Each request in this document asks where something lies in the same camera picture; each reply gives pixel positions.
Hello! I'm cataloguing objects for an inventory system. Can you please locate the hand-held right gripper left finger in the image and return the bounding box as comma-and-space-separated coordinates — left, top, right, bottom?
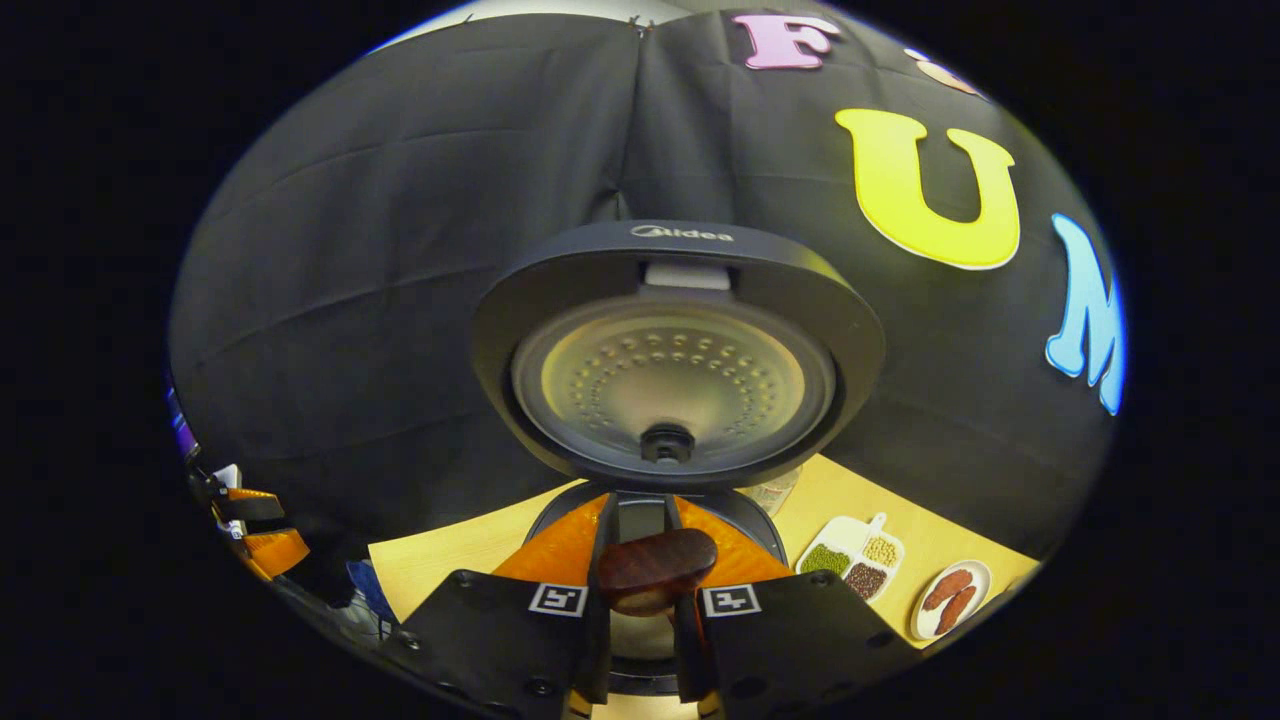
385, 492, 613, 720

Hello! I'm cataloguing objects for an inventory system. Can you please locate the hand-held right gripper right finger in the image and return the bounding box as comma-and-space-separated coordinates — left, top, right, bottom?
665, 495, 921, 720

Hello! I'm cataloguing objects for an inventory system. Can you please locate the brown wooden spoon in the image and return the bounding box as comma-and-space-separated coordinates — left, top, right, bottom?
597, 528, 719, 616

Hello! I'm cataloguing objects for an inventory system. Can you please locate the grey rice cooker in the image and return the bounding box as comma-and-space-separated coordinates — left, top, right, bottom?
472, 220, 887, 696

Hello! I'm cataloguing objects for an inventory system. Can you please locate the white divided bean dish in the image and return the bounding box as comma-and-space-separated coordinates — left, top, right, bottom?
795, 512, 906, 604

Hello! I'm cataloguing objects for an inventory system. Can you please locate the person's blue clothing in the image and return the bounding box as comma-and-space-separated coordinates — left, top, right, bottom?
346, 560, 399, 641

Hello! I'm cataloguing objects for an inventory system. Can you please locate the small clear glass bottle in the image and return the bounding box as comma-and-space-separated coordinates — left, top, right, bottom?
745, 465, 804, 518

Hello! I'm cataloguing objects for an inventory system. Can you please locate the reddish brown meat piece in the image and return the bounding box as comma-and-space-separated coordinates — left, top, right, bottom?
935, 585, 978, 636
922, 568, 974, 611

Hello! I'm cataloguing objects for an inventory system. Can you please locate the white round plate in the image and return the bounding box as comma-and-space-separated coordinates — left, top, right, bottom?
910, 559, 993, 642

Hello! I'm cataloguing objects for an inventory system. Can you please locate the black backdrop cloth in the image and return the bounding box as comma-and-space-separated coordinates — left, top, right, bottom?
170, 10, 1126, 561

